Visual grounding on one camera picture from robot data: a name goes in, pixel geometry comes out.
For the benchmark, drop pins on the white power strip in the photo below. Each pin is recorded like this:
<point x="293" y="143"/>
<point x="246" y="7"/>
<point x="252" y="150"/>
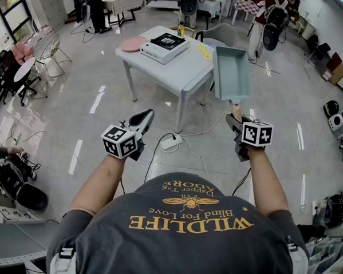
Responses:
<point x="169" y="142"/>

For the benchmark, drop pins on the pink round plate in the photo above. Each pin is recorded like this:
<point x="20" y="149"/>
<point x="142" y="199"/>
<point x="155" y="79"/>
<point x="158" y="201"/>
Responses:
<point x="130" y="44"/>

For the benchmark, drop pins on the wooden curved-back chair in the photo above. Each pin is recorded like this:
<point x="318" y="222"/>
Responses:
<point x="189" y="29"/>

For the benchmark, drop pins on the grey desk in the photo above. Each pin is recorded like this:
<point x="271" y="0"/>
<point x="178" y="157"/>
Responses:
<point x="16" y="242"/>

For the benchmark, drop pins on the table with beige checked cloth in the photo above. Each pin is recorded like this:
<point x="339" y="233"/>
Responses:
<point x="123" y="3"/>

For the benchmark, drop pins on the pink armchair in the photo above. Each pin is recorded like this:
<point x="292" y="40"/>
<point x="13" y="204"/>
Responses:
<point x="22" y="52"/>

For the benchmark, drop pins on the person's dark grey printed shirt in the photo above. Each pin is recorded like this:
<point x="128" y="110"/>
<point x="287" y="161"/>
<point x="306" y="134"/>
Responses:
<point x="177" y="242"/>

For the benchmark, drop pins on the person's left forearm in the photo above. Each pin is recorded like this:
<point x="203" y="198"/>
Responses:
<point x="100" y="183"/>

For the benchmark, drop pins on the black helmet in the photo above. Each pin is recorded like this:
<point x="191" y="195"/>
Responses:
<point x="331" y="108"/>

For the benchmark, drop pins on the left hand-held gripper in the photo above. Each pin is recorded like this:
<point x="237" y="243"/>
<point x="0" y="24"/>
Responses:
<point x="117" y="142"/>

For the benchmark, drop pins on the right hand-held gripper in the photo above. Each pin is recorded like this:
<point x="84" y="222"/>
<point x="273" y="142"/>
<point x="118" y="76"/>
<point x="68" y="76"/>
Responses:
<point x="257" y="136"/>

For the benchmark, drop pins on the yellow oil bottle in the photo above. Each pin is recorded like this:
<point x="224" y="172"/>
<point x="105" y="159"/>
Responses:
<point x="181" y="31"/>

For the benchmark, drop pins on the person's right forearm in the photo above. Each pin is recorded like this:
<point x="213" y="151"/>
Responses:
<point x="267" y="180"/>

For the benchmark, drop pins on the white round side table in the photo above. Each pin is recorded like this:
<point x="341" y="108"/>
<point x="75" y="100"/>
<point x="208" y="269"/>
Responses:
<point x="24" y="69"/>

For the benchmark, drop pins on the white rectangular table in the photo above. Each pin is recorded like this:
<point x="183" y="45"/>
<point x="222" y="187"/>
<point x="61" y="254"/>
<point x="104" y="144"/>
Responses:
<point x="182" y="73"/>

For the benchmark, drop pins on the white round-faced device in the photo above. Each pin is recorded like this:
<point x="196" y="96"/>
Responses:
<point x="336" y="122"/>

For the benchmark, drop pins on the white portable gas stove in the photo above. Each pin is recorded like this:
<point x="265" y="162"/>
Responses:
<point x="164" y="49"/>

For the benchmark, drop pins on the table with red checked cloth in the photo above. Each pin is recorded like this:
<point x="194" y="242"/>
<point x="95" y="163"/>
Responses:
<point x="246" y="5"/>

